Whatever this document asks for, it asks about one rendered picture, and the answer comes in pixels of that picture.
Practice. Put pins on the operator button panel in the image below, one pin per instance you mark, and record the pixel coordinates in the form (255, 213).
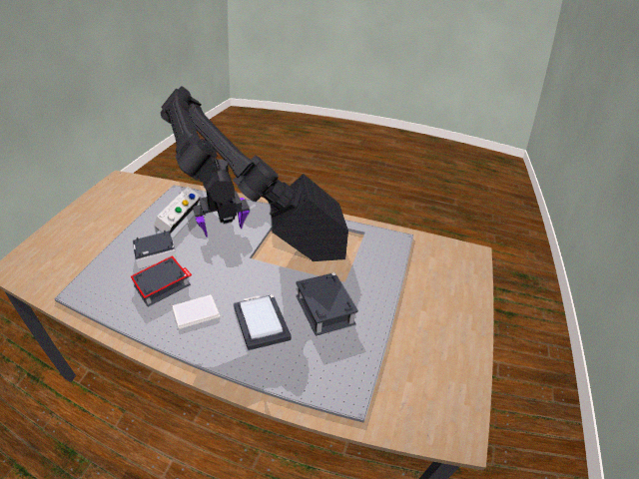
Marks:
(178, 213)

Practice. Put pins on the white rectangular plate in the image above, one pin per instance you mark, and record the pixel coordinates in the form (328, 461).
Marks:
(195, 311)

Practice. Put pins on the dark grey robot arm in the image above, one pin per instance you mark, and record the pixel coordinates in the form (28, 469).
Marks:
(197, 158)

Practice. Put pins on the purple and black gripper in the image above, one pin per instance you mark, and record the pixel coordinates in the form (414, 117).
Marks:
(200, 210)

